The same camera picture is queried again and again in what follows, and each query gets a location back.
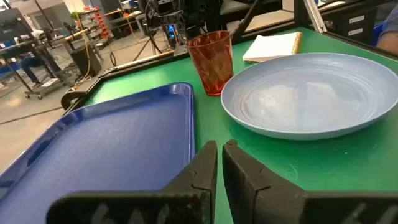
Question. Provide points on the person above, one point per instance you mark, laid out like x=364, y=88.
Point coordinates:
x=29, y=63
x=390, y=37

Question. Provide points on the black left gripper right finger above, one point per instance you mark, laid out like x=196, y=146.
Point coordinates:
x=255, y=193

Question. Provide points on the black computer monitor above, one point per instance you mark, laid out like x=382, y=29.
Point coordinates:
x=14, y=26

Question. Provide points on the aluminium frame post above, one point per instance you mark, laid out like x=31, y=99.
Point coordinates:
x=315, y=17

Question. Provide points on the black box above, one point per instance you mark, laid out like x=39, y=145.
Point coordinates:
x=85, y=62

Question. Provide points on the orange translucent plastic cup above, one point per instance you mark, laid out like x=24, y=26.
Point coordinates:
x=211, y=62

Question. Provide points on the black wheeled workbench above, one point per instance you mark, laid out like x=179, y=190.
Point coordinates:
x=46, y=88

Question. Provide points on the light blue round plate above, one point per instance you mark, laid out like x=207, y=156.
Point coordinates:
x=311, y=99

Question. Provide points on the black tripod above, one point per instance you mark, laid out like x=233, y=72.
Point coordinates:
x=151, y=38

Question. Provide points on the blue plastic tray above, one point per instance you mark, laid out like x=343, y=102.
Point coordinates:
x=109, y=140

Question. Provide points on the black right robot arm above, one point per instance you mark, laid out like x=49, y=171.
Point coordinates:
x=199, y=15

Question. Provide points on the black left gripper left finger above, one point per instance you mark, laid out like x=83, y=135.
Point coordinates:
x=192, y=199

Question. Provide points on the white notepad with gold edge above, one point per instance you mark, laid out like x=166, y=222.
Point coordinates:
x=270, y=46

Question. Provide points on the shelf with orange bins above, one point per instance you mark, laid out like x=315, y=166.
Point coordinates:
x=99, y=25

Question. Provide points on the black drawer cabinet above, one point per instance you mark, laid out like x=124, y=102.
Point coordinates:
x=342, y=28

